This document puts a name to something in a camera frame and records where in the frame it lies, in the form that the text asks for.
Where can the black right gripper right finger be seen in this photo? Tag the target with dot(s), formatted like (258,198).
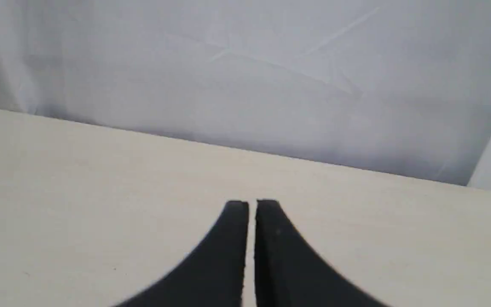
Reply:
(289,273)

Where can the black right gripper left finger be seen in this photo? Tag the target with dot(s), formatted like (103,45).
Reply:
(212,275)

